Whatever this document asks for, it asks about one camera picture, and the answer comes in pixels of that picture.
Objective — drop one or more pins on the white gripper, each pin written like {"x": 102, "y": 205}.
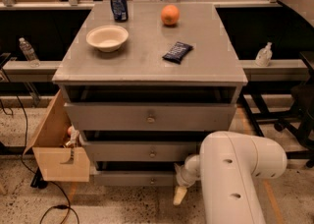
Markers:
{"x": 183, "y": 178}

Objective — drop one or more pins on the grey bottom drawer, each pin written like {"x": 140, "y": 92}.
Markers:
{"x": 134, "y": 174}

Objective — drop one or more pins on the grey drawer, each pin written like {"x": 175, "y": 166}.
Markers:
{"x": 134, "y": 174}
{"x": 150, "y": 117}
{"x": 141, "y": 146}

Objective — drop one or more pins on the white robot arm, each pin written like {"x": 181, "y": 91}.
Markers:
{"x": 226, "y": 165}

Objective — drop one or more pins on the grey middle drawer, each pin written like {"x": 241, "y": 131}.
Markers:
{"x": 141, "y": 146}

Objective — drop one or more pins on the grey drawer cabinet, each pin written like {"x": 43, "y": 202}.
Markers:
{"x": 209, "y": 74}

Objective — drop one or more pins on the grey top drawer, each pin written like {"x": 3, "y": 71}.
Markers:
{"x": 150, "y": 117}

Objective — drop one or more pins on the items inside cardboard box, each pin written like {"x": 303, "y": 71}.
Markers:
{"x": 73, "y": 138}

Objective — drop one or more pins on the cardboard box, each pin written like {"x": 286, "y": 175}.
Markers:
{"x": 56, "y": 159}

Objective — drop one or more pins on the dark blue snack packet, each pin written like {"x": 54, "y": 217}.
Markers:
{"x": 177, "y": 52}

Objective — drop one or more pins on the hand sanitizer pump bottle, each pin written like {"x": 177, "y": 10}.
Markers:
{"x": 264, "y": 56}

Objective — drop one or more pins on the black office chair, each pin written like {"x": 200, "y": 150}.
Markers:
{"x": 299, "y": 119}

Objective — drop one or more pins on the white bowl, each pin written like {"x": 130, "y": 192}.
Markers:
{"x": 107, "y": 38}

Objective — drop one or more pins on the orange fruit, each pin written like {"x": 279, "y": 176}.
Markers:
{"x": 170, "y": 15}

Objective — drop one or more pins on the blue soda can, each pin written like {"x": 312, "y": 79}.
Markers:
{"x": 120, "y": 10}

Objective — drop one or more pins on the clear water bottle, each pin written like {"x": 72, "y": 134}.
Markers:
{"x": 29, "y": 52}

